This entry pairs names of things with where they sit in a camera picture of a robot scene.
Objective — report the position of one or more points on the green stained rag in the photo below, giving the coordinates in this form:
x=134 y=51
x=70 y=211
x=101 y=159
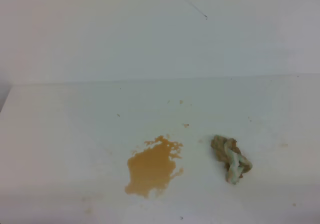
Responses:
x=227 y=152

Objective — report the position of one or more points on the brown coffee stain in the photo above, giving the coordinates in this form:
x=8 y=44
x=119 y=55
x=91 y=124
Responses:
x=152 y=169

